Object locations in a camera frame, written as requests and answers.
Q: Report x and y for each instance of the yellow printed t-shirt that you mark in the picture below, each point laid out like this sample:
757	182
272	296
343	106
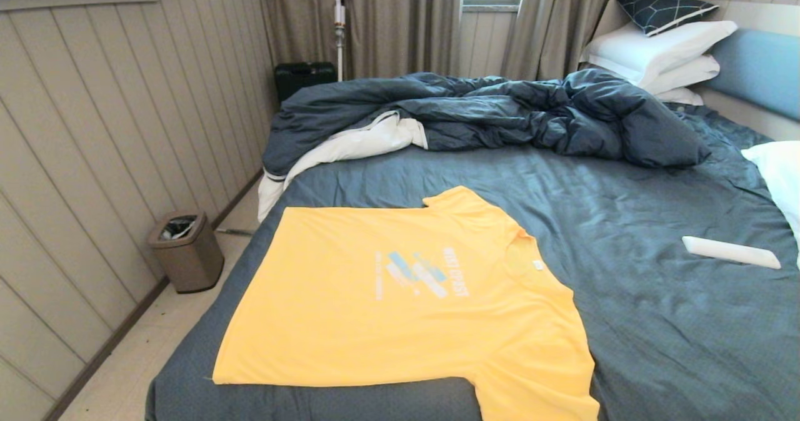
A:
375	321

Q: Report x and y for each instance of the dark blue duvet white lining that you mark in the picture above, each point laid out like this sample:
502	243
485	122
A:
500	115

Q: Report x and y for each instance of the dark green hard case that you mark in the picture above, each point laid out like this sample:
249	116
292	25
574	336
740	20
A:
303	77

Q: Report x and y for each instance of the dark blue bed sheet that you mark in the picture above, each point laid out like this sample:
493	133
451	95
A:
562	190

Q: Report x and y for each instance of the beige curtain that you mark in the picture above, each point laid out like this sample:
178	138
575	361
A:
400	21
556	21

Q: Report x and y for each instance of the white stick vacuum cleaner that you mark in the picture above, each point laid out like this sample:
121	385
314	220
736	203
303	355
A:
339	15

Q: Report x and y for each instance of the brown trash bin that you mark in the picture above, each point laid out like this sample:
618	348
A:
187	262

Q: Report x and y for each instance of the crumpled dark trash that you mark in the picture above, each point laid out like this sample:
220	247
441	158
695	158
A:
178	227

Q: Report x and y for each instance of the large white pillow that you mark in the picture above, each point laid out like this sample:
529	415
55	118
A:
650	49

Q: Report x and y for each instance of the dark geometric patterned cushion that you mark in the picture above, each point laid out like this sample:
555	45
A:
659	5

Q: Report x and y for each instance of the white flat oblong object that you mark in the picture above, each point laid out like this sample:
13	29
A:
731	252

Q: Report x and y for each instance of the blue padded headboard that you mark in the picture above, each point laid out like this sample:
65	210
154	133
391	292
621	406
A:
762	71

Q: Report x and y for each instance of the beige headboard frame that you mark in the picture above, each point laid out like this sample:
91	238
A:
759	118

